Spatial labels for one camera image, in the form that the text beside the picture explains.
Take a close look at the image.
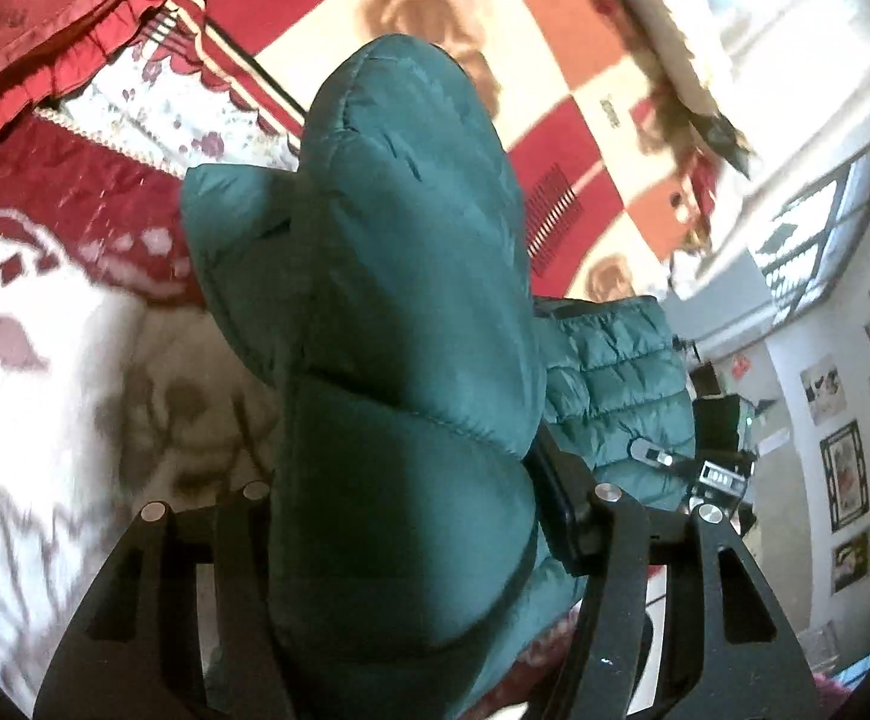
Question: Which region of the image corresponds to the green puffer jacket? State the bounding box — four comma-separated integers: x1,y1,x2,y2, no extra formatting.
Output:
180,34,695,720

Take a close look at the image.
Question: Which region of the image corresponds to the small dark wall picture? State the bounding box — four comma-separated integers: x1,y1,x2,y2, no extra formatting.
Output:
829,526,870,595

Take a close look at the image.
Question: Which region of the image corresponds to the red heart-shaped ruffled pillow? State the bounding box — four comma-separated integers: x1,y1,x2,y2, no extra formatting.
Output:
0,0,220,175

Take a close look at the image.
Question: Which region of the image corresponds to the white cloth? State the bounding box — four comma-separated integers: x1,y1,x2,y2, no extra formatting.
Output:
630,0,870,196

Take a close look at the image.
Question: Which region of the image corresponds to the cream and red floral bedspread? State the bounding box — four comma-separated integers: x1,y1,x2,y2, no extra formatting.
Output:
0,52,310,700

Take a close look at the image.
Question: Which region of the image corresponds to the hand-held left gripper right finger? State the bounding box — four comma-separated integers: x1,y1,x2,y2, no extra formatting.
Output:
526,431,820,720

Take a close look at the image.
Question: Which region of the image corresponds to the light unframed wall picture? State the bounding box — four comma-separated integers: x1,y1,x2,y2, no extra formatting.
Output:
799,352,850,425

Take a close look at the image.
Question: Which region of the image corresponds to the rose print checkered blanket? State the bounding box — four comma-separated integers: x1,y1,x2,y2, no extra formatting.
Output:
157,0,715,302

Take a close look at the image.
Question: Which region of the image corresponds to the barred window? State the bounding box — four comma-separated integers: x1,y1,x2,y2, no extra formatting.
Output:
750,142,870,325

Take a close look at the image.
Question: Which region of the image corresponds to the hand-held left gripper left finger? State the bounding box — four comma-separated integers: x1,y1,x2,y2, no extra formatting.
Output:
34,480,295,720

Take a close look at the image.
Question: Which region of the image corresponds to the dark framed wall picture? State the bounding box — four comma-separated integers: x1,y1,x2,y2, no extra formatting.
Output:
819,420,870,535

